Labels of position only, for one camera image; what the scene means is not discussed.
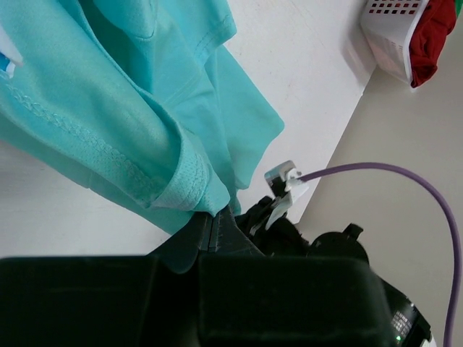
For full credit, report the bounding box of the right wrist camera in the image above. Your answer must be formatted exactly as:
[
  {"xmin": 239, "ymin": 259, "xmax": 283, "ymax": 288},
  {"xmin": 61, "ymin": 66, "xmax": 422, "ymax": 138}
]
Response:
[{"xmin": 264, "ymin": 160, "xmax": 309, "ymax": 230}]

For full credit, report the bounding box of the green t shirt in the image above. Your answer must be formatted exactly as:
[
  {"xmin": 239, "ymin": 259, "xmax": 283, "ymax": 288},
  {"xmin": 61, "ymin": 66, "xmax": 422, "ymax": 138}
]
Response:
[{"xmin": 455, "ymin": 0, "xmax": 463, "ymax": 17}]

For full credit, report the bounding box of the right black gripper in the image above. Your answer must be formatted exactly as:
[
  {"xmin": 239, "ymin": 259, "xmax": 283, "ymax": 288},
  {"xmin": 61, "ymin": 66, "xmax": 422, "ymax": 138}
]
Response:
[{"xmin": 235, "ymin": 197, "xmax": 430, "ymax": 346}]

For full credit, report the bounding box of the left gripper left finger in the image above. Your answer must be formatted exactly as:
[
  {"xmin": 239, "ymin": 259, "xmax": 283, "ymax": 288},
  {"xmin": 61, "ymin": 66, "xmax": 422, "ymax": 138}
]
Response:
[{"xmin": 1, "ymin": 213, "xmax": 212, "ymax": 346}]

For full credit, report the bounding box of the red t shirt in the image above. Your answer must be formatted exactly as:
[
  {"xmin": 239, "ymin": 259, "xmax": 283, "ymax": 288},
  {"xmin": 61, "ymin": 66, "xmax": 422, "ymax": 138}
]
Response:
[{"xmin": 409, "ymin": 0, "xmax": 457, "ymax": 88}]

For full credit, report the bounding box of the white plastic basket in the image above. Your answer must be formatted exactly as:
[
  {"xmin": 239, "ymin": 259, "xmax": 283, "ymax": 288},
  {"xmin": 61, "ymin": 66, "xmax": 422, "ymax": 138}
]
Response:
[{"xmin": 360, "ymin": 0, "xmax": 428, "ymax": 85}]

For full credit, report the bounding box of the teal t shirt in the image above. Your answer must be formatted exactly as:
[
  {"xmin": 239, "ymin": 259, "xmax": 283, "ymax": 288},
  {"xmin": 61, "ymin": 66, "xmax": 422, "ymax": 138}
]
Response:
[{"xmin": 1, "ymin": 1, "xmax": 284, "ymax": 234}]

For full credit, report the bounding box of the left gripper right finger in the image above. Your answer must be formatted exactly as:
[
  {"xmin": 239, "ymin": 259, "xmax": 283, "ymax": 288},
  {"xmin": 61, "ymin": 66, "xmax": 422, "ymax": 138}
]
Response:
[{"xmin": 197, "ymin": 210, "xmax": 394, "ymax": 346}]

